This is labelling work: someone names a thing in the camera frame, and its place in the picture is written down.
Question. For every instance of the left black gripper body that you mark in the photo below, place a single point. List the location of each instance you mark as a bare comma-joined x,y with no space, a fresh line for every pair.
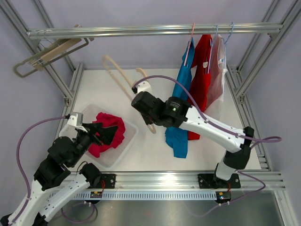
83,142

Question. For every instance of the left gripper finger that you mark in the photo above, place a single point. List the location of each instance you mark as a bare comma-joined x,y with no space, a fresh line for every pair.
93,128
107,136

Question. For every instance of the beige plastic hanger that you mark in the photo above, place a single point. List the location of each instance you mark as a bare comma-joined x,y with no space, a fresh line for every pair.
106,59

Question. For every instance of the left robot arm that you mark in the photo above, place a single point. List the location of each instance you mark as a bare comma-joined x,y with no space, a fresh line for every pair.
43,200

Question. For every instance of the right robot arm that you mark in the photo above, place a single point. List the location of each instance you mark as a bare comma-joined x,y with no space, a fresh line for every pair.
177,113

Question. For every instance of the blue t shirt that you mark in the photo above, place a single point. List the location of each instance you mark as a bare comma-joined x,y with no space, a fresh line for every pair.
177,138

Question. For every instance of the beige empty hanger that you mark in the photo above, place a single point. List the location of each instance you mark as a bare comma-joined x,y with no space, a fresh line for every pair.
56,51

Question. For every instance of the red t shirt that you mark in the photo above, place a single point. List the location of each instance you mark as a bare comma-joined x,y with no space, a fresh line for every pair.
201,81

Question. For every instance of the white t shirt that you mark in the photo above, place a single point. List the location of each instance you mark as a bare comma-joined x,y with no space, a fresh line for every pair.
215,95

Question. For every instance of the light blue hanger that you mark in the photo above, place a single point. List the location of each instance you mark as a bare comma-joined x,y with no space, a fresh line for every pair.
212,41

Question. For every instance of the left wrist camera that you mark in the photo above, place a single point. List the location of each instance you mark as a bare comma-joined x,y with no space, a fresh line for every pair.
75,120

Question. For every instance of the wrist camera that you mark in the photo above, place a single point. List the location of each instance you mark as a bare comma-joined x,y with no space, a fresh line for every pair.
75,120
143,86

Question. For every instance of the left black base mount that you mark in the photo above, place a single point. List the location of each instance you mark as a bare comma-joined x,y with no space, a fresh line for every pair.
108,180

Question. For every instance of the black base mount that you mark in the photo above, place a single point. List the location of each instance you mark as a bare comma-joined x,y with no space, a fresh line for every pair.
108,180
209,181

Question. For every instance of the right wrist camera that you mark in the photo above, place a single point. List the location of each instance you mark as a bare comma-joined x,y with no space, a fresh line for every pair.
143,86

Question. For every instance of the white cable duct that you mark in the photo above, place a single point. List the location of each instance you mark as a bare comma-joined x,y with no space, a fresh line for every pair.
147,195

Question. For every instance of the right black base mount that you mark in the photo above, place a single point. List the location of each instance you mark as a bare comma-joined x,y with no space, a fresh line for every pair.
209,181

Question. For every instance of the right aluminium frame post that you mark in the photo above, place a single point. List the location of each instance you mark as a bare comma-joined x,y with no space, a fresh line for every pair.
258,53

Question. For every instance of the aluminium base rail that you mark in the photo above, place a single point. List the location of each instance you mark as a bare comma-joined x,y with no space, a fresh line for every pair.
188,180

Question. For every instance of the blue wire hanger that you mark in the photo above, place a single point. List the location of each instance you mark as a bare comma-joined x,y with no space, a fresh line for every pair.
230,34

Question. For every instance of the aluminium hanging rail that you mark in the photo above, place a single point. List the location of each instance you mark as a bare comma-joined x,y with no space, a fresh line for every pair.
152,30

